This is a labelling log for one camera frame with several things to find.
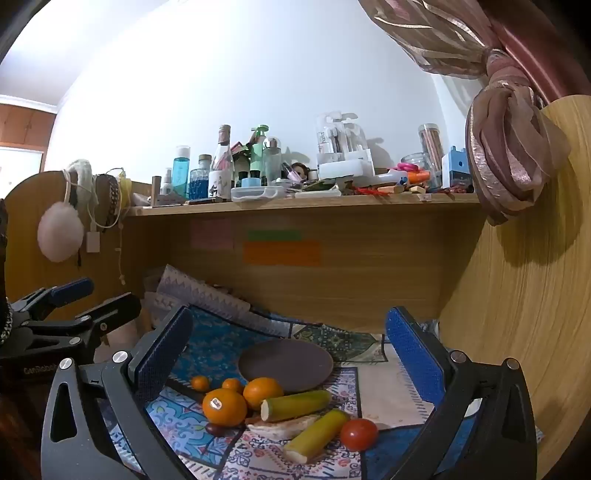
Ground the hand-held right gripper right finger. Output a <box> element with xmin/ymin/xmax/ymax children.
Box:
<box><xmin>383</xmin><ymin>305</ymin><xmax>539</xmax><ymax>480</ymax></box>

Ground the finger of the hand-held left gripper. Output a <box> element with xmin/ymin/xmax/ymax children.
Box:
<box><xmin>9</xmin><ymin>277</ymin><xmax>96</xmax><ymax>325</ymax></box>
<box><xmin>75</xmin><ymin>292</ymin><xmax>142</xmax><ymax>343</ymax></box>

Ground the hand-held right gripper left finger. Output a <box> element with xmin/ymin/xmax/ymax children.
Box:
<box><xmin>41</xmin><ymin>305</ymin><xmax>195</xmax><ymax>480</ymax></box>

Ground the large orange with sticker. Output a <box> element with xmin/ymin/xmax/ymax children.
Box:
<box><xmin>202</xmin><ymin>388</ymin><xmax>249</xmax><ymax>427</ymax></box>

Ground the red tomato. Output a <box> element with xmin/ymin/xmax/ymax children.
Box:
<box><xmin>340</xmin><ymin>418</ymin><xmax>379</xmax><ymax>452</ymax></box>

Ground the plain orange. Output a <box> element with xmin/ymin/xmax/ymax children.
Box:
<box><xmin>243</xmin><ymin>377</ymin><xmax>284</xmax><ymax>411</ymax></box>

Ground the yellow banana half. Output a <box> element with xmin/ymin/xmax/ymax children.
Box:
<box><xmin>283</xmin><ymin>408</ymin><xmax>351</xmax><ymax>464</ymax></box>

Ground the greenish banana half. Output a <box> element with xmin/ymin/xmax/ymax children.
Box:
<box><xmin>260</xmin><ymin>390</ymin><xmax>332</xmax><ymax>423</ymax></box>

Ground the brown round bowl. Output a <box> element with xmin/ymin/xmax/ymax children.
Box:
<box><xmin>238</xmin><ymin>339</ymin><xmax>334</xmax><ymax>394</ymax></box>

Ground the peeled pomelo segment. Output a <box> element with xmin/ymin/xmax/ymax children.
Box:
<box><xmin>245</xmin><ymin>413</ymin><xmax>321</xmax><ymax>440</ymax></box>

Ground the blue patterned cloth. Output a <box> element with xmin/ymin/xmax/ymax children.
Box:
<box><xmin>95</xmin><ymin>264</ymin><xmax>542</xmax><ymax>480</ymax></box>

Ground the white fluffy pom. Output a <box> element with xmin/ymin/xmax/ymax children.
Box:
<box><xmin>37</xmin><ymin>200</ymin><xmax>85</xmax><ymax>263</ymax></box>

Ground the dark headband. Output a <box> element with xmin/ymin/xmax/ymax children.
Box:
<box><xmin>94</xmin><ymin>172</ymin><xmax>122</xmax><ymax>230</ymax></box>

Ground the white fluffy headband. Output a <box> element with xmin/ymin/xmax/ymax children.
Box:
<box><xmin>66</xmin><ymin>159</ymin><xmax>100</xmax><ymax>209</ymax></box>

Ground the pink sticky note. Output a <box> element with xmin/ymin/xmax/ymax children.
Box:
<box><xmin>191</xmin><ymin>219</ymin><xmax>234</xmax><ymax>250</ymax></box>

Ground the blue liquid bottle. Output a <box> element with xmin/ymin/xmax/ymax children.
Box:
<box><xmin>173</xmin><ymin>145</ymin><xmax>191</xmax><ymax>200</ymax></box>

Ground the blue bead jar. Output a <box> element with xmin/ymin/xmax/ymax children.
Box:
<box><xmin>189</xmin><ymin>154</ymin><xmax>212</xmax><ymax>200</ymax></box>

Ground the green sticky note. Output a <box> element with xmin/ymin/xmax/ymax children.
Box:
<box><xmin>246</xmin><ymin>229</ymin><xmax>302</xmax><ymax>243</ymax></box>

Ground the wooden wardrobe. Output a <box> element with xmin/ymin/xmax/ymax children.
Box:
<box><xmin>0</xmin><ymin>103</ymin><xmax>57</xmax><ymax>149</ymax></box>

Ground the tall glass bottle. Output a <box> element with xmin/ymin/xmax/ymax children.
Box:
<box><xmin>208</xmin><ymin>124</ymin><xmax>234</xmax><ymax>202</ymax></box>

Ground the clear flat plastic case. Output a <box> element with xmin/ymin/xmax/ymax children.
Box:
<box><xmin>230</xmin><ymin>185</ymin><xmax>286</xmax><ymax>203</ymax></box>

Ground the blue pencil sharpener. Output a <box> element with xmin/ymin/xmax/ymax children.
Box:
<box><xmin>440</xmin><ymin>145</ymin><xmax>471</xmax><ymax>188</ymax></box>

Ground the wooden shelf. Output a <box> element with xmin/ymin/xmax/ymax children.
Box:
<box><xmin>122</xmin><ymin>192</ymin><xmax>482</xmax><ymax>217</ymax></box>

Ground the round glass jar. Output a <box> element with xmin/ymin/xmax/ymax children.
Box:
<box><xmin>400</xmin><ymin>152</ymin><xmax>433</xmax><ymax>186</ymax></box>

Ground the green pump bottle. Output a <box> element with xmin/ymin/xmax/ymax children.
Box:
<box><xmin>249</xmin><ymin>124</ymin><xmax>270</xmax><ymax>182</ymax></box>

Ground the tall clear pencil jar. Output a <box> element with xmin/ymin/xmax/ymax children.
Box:
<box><xmin>417</xmin><ymin>123</ymin><xmax>445</xmax><ymax>190</ymax></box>

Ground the white plastic organizer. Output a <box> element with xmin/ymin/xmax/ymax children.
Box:
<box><xmin>316</xmin><ymin>111</ymin><xmax>375</xmax><ymax>179</ymax></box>

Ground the clear plastic bottle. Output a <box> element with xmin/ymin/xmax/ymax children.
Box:
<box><xmin>263</xmin><ymin>137</ymin><xmax>283</xmax><ymax>184</ymax></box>

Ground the pink brown curtain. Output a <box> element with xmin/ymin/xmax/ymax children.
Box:
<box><xmin>358</xmin><ymin>0</ymin><xmax>591</xmax><ymax>227</ymax></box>

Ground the thin hanging cord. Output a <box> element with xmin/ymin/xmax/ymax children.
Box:
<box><xmin>115</xmin><ymin>220</ymin><xmax>127</xmax><ymax>287</ymax></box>

